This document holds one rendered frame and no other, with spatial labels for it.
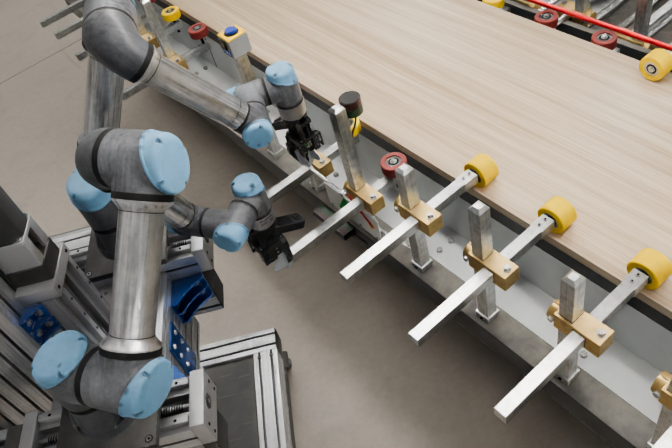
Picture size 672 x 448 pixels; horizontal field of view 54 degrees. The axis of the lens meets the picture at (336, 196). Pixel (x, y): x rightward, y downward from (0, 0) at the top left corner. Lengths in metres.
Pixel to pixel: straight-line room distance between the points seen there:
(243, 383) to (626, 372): 1.28
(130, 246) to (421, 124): 1.10
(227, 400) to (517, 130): 1.34
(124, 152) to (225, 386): 1.38
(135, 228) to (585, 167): 1.20
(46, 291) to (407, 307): 1.57
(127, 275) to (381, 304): 1.63
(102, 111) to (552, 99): 1.29
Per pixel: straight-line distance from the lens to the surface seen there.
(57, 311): 1.59
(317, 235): 1.87
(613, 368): 1.86
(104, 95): 1.68
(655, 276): 1.60
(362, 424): 2.50
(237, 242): 1.56
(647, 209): 1.81
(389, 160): 1.96
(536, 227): 1.67
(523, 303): 1.95
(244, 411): 2.40
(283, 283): 2.91
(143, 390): 1.28
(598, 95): 2.13
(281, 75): 1.69
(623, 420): 1.71
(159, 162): 1.22
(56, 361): 1.38
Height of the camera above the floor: 2.24
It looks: 45 degrees down
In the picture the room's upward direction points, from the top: 17 degrees counter-clockwise
